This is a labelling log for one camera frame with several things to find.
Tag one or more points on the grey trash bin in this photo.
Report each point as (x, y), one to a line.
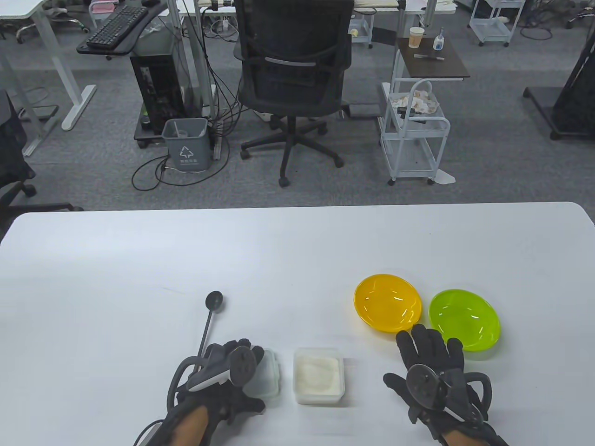
(188, 151)

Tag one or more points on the pink box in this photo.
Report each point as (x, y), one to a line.
(102, 7)

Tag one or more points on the white standing desk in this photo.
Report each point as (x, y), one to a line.
(14, 9)

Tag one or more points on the black keyboard tray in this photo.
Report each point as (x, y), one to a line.
(155, 11)

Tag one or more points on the person's left forearm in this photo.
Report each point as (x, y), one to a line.
(188, 427)

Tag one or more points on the black floor stand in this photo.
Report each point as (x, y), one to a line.
(576, 93)

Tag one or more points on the black flat base plate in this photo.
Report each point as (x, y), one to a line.
(365, 110)

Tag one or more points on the person's right forearm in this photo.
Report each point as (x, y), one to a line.
(460, 440)

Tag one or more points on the person's left hand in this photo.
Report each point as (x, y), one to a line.
(241, 402)

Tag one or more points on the orange plastic bowl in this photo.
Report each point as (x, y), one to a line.
(386, 302)

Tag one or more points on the clear plastic sugar container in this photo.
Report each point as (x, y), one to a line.
(319, 399)

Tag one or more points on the black keyboard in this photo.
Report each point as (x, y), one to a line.
(116, 28)

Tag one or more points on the green plastic bowl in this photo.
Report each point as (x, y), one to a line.
(465, 318)

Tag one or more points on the black computer tower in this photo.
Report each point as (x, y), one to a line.
(155, 88)

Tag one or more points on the crumpled white cloth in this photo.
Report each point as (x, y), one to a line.
(420, 100)

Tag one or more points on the white desk leg frame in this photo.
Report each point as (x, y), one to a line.
(209, 97)

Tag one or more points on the dark brown side table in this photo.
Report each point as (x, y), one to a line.
(437, 69)

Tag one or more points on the person's right hand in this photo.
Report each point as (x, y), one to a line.
(427, 348)

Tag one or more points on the white power strip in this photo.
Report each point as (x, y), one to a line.
(216, 148)

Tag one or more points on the paper cup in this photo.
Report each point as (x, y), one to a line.
(416, 39)

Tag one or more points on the small white cart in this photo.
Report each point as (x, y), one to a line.
(362, 28)

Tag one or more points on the black hand tracker controller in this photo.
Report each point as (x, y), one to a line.
(420, 385)
(241, 367)

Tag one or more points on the white pump bottle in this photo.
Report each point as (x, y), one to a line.
(438, 44)

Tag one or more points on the black mesh office chair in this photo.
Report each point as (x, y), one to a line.
(293, 46)

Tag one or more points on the white utility cart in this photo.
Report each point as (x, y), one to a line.
(490, 28)

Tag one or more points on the clear plastic lid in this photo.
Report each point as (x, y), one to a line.
(269, 376)

